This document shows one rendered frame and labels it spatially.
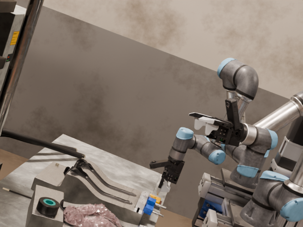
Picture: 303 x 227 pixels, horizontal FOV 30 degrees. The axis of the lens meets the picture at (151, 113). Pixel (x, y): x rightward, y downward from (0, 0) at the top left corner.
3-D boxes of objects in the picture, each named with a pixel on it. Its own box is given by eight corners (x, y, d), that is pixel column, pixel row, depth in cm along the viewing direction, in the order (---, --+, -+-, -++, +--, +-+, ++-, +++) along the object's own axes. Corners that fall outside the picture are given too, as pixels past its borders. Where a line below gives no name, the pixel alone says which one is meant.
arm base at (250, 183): (254, 182, 299) (262, 165, 297) (259, 192, 285) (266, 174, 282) (228, 172, 299) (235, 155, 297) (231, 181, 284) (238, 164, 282)
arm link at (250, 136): (259, 128, 205) (246, 122, 212) (249, 125, 203) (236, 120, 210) (252, 147, 206) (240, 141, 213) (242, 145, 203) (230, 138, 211)
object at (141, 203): (162, 219, 253) (166, 209, 252) (160, 223, 248) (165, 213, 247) (135, 207, 254) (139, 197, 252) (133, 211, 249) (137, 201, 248)
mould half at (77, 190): (144, 211, 271) (154, 187, 268) (135, 233, 246) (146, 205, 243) (49, 172, 274) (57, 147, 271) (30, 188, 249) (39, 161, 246)
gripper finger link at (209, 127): (200, 134, 192) (217, 138, 198) (205, 118, 191) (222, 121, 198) (194, 132, 194) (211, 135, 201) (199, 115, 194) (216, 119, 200)
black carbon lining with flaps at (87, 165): (135, 198, 264) (142, 180, 262) (129, 210, 249) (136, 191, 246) (67, 170, 266) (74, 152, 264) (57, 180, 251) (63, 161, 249)
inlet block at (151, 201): (164, 211, 263) (168, 201, 262) (163, 215, 259) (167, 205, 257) (138, 200, 264) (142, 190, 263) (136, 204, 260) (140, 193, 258)
